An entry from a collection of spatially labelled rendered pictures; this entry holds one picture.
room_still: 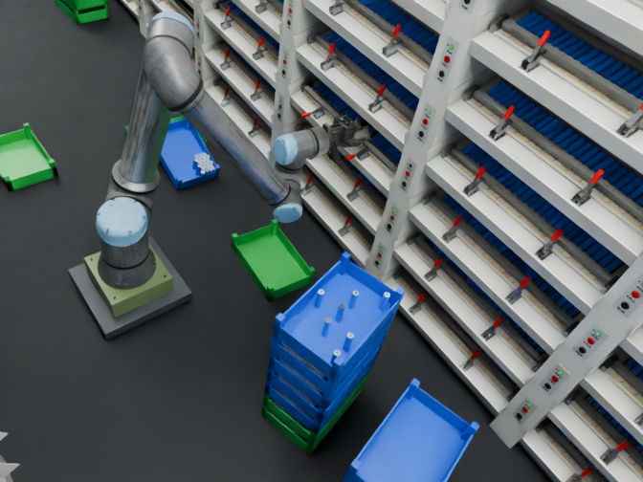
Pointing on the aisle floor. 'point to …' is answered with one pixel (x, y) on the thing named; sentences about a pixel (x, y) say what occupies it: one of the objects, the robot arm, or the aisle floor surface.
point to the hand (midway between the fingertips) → (366, 132)
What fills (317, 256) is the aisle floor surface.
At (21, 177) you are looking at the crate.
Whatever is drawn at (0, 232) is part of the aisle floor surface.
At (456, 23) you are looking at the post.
